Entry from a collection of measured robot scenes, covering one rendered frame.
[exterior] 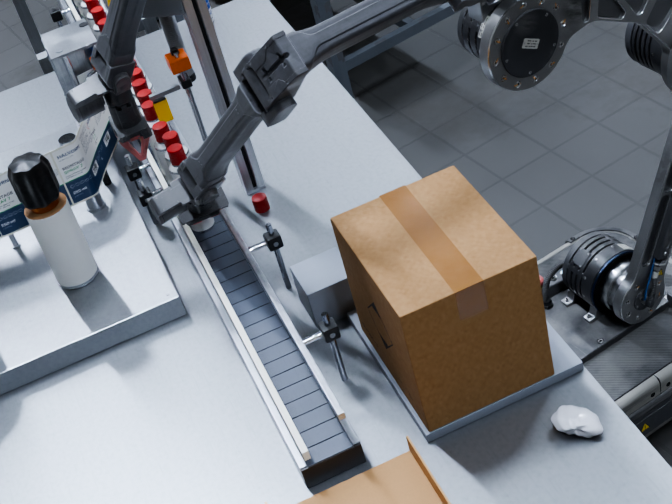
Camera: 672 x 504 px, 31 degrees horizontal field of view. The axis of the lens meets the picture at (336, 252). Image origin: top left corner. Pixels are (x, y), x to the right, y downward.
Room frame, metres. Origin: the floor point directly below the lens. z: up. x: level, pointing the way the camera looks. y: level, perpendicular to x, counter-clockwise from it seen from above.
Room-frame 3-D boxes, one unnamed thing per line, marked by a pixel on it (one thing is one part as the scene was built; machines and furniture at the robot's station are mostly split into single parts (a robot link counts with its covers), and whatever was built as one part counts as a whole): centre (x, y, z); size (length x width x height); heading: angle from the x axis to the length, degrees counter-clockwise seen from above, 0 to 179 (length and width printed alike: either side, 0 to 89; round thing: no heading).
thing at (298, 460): (2.18, 0.27, 0.85); 1.65 x 0.11 x 0.05; 12
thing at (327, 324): (1.58, 0.07, 0.91); 0.07 x 0.03 x 0.17; 102
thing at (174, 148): (2.10, 0.25, 0.98); 0.05 x 0.05 x 0.20
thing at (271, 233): (1.88, 0.13, 0.91); 0.07 x 0.03 x 0.17; 102
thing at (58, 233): (2.05, 0.53, 1.03); 0.09 x 0.09 x 0.30
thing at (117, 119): (2.21, 0.34, 1.13); 0.10 x 0.07 x 0.07; 12
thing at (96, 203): (2.28, 0.48, 0.97); 0.05 x 0.05 x 0.19
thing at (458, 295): (1.56, -0.15, 0.99); 0.30 x 0.24 x 0.27; 11
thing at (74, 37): (2.58, 0.45, 1.14); 0.14 x 0.11 x 0.01; 12
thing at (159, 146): (2.20, 0.28, 0.98); 0.05 x 0.05 x 0.20
